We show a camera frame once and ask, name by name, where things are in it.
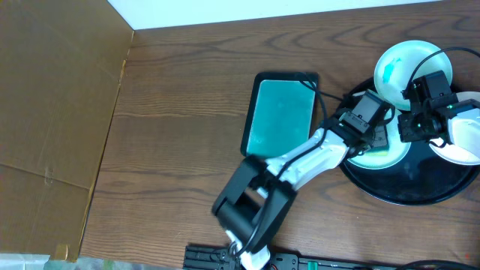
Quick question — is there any white plate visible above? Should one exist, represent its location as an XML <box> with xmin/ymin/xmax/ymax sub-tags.
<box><xmin>429</xmin><ymin>91</ymin><xmax>479</xmax><ymax>166</ymax></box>

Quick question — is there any mint plate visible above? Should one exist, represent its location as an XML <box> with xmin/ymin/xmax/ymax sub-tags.
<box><xmin>373</xmin><ymin>40</ymin><xmax>440</xmax><ymax>111</ymax></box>
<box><xmin>348</xmin><ymin>90</ymin><xmax>410</xmax><ymax>170</ymax></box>

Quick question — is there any round black tray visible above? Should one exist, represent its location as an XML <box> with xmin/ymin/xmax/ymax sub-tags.
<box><xmin>340</xmin><ymin>85</ymin><xmax>479</xmax><ymax>206</ymax></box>

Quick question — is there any green and yellow sponge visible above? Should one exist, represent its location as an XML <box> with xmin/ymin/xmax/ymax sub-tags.
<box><xmin>366</xmin><ymin>126</ymin><xmax>389</xmax><ymax>156</ymax></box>

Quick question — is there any black rectangular sponge tray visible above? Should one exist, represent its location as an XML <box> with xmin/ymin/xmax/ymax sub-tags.
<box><xmin>240</xmin><ymin>72</ymin><xmax>320</xmax><ymax>158</ymax></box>

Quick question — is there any brown cardboard panel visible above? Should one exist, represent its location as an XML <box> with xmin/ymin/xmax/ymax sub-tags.
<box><xmin>1</xmin><ymin>0</ymin><xmax>134</xmax><ymax>262</ymax></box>

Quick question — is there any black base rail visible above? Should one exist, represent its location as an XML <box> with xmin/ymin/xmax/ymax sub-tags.
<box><xmin>182</xmin><ymin>245</ymin><xmax>473</xmax><ymax>270</ymax></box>

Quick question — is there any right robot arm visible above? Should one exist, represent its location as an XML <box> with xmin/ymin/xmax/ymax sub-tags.
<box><xmin>398</xmin><ymin>88</ymin><xmax>479</xmax><ymax>153</ymax></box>

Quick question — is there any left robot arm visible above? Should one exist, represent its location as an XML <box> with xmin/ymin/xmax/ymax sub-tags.
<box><xmin>211</xmin><ymin>90</ymin><xmax>395</xmax><ymax>269</ymax></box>

